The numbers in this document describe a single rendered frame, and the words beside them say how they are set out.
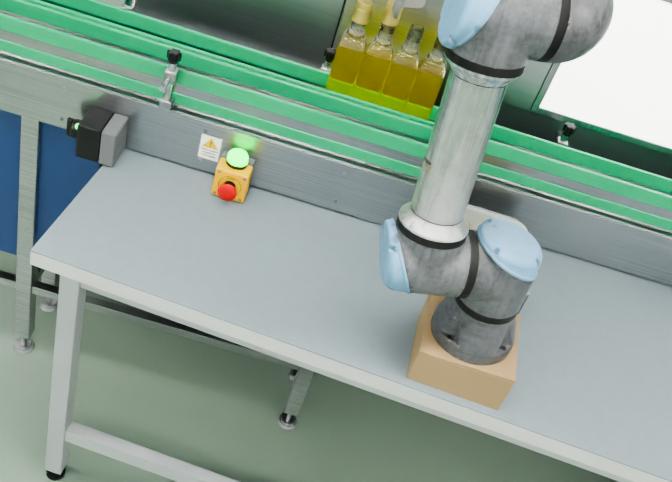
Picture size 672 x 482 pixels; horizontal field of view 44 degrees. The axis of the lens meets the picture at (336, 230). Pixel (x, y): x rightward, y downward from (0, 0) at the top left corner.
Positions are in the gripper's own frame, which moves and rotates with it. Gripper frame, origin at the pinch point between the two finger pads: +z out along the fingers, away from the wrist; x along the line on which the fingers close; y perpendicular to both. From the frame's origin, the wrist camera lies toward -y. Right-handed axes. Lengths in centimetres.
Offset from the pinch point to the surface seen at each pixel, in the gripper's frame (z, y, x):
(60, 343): 68, -45, -49
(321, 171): 32.4, -4.5, -15.8
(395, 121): 21.1, 7.4, -6.6
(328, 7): 10.8, -13.0, 14.8
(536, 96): 15.0, 37.4, 12.0
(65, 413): 90, -43, -49
